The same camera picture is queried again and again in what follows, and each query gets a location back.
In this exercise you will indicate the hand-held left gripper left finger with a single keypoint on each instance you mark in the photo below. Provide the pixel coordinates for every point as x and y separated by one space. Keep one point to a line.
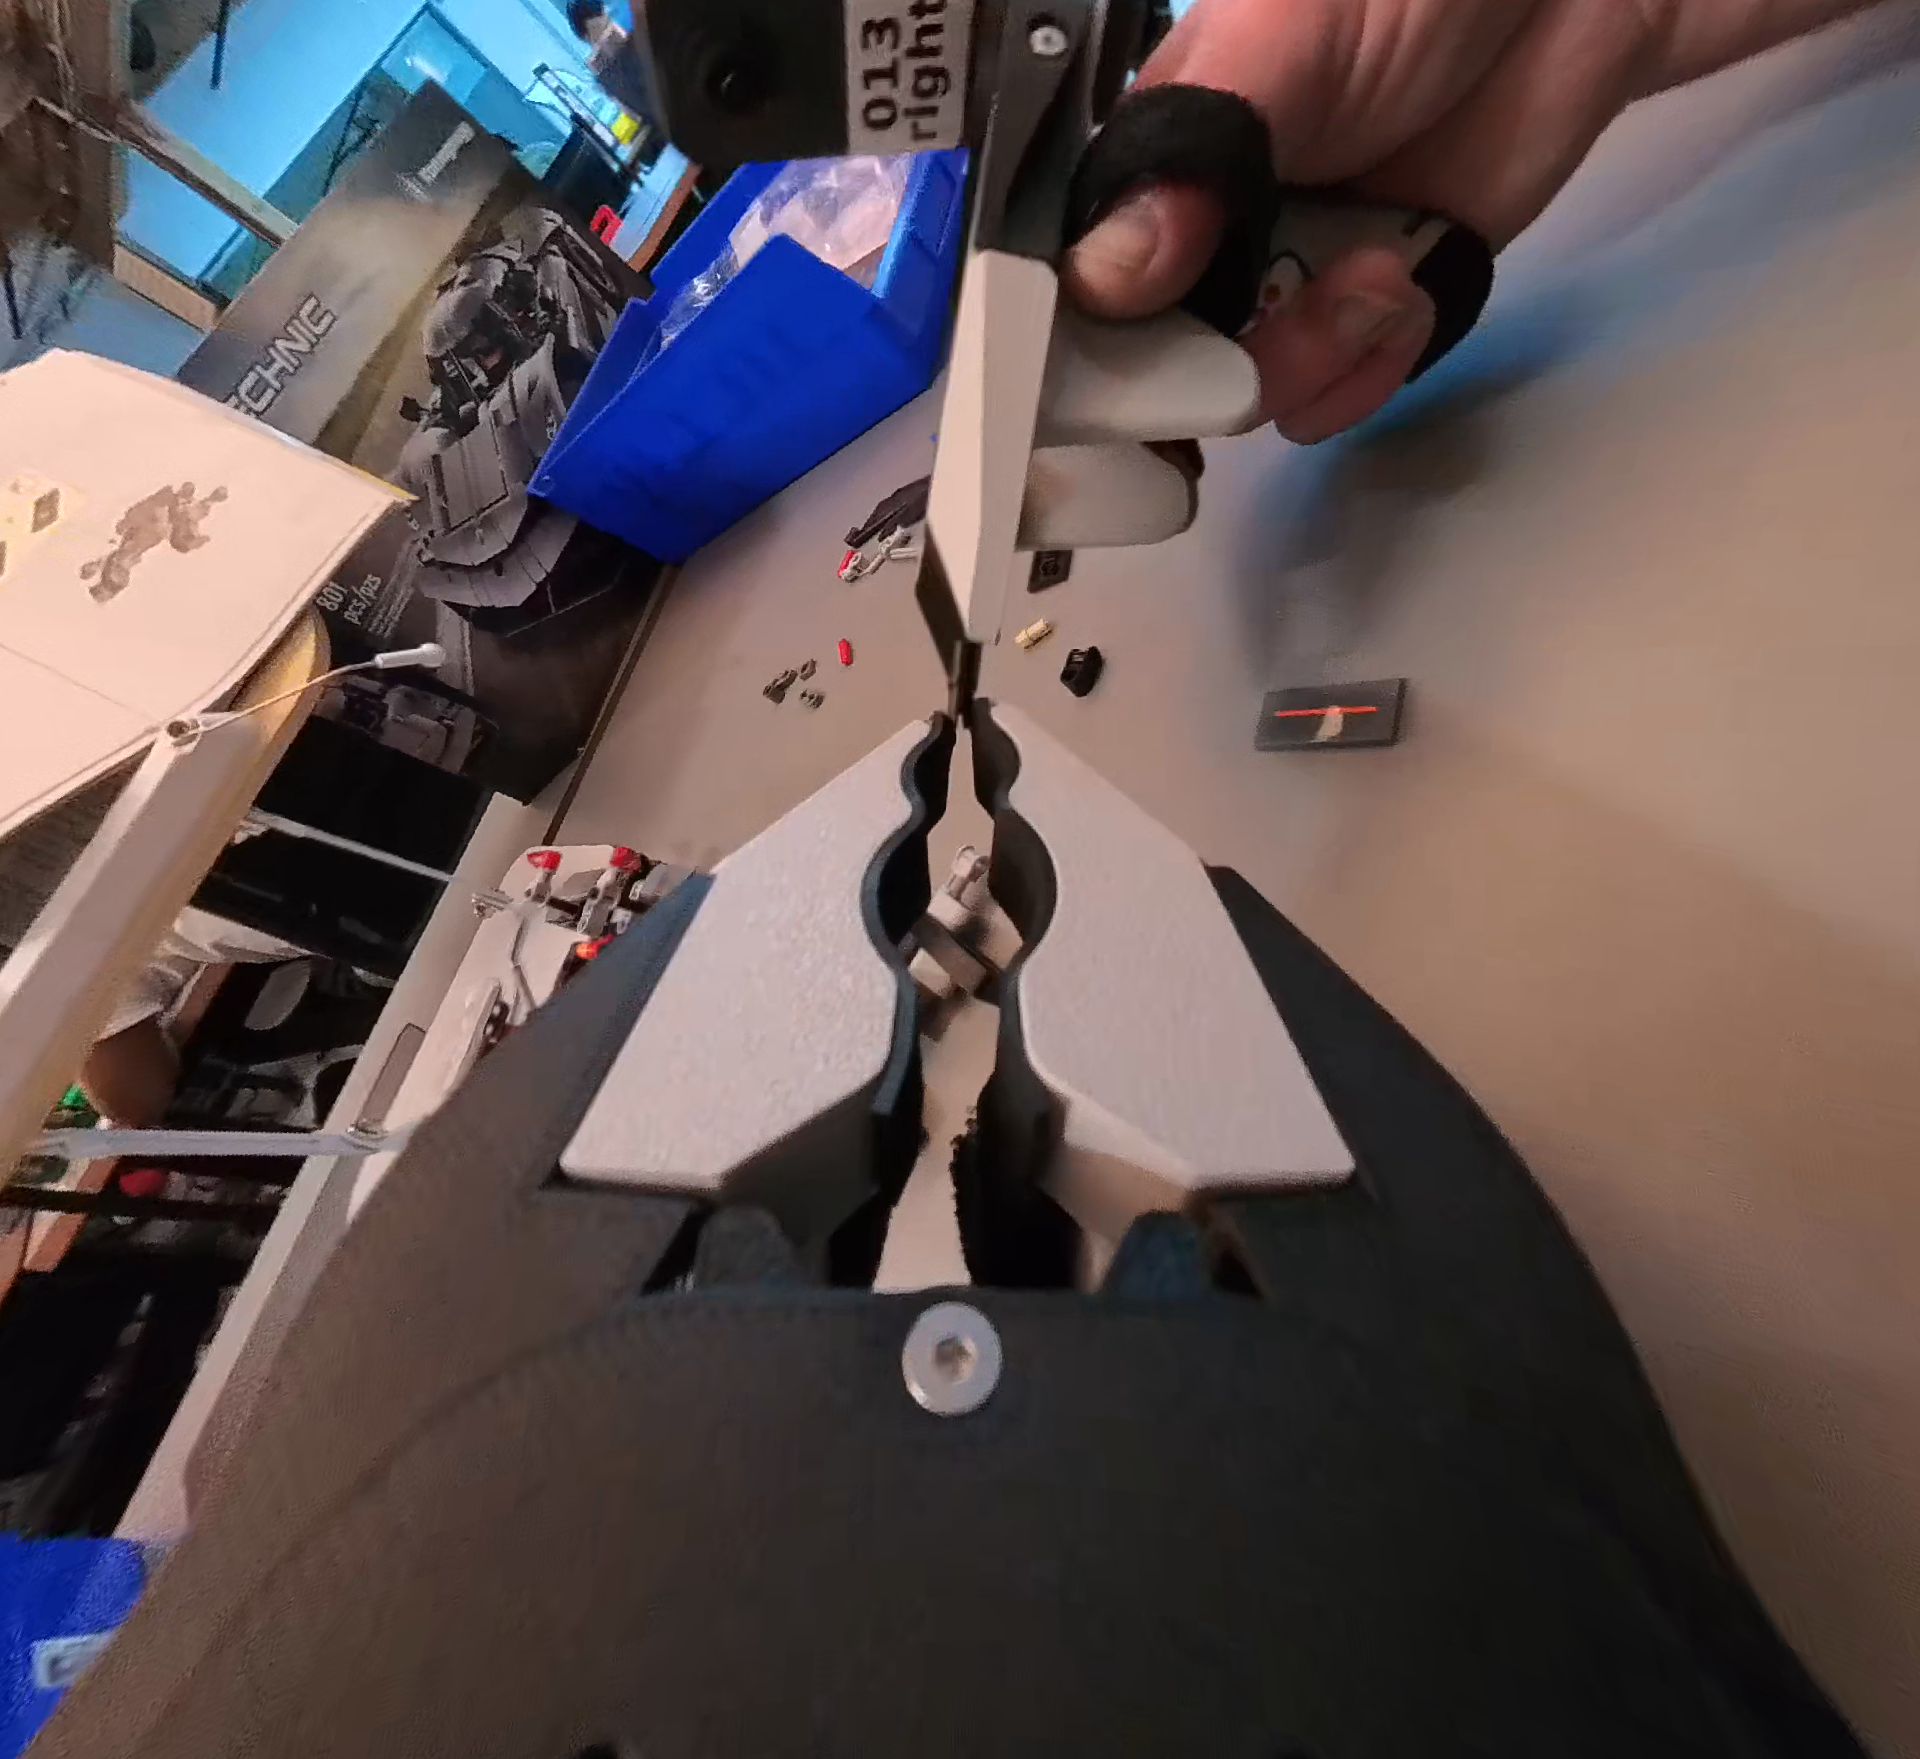
722 1040

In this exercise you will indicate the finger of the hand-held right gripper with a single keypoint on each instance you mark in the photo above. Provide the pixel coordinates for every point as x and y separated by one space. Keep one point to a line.
995 437

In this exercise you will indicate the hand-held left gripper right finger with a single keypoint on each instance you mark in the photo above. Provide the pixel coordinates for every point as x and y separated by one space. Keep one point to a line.
1184 1040

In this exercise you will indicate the lego car chassis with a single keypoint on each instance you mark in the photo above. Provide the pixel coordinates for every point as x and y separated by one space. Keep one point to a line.
599 899

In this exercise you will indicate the black grey lego subassembly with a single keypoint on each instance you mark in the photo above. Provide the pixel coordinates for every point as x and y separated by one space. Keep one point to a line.
953 958

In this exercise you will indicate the black lego plate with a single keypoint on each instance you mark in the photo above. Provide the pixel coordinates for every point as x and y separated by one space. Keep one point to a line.
1053 573

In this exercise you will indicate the small black lego piece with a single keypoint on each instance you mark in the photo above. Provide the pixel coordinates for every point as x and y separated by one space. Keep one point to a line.
1078 670

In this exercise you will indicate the dark lego tile red stripe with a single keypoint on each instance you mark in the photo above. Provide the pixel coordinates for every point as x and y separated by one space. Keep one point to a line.
1350 724

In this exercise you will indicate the dark lego set box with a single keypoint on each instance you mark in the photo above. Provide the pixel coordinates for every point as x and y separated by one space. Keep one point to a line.
494 337

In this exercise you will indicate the lego instruction booklet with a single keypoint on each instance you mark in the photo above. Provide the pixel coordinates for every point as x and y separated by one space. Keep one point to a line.
225 514

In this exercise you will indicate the person's right hand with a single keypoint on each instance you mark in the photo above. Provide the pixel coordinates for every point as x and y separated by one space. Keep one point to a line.
1500 34

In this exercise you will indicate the clear plastic bags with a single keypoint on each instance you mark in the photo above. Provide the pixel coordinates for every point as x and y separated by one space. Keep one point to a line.
813 207

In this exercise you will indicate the blue storage bin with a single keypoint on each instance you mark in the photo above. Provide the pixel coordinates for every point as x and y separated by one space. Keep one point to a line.
748 395
60 1611

